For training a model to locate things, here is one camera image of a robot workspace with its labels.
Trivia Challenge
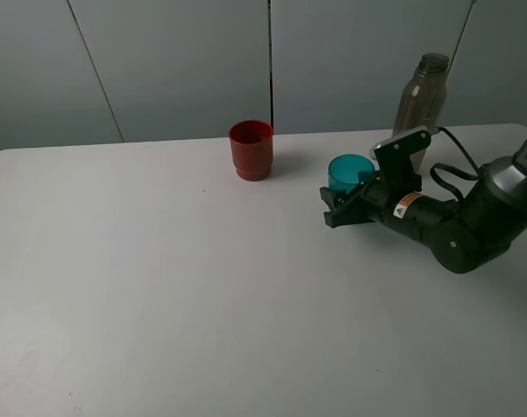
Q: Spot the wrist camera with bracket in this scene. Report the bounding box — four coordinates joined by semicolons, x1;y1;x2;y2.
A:
370;126;431;198

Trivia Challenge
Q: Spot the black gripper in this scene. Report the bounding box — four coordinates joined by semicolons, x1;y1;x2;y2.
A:
319;169;413;228

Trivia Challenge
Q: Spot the smoky transparent water bottle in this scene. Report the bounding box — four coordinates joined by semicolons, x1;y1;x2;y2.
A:
392;53;451;174

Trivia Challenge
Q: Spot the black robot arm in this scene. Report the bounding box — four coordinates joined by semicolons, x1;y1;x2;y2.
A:
320;126;527;274

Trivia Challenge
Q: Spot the teal translucent plastic cup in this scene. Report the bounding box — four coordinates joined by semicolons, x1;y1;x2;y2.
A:
328;154;375;193

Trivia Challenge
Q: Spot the red plastic cup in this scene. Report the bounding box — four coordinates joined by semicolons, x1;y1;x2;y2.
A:
228;120;273;182

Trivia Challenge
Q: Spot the black camera cable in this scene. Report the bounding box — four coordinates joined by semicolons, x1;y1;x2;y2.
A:
430;126;484;201

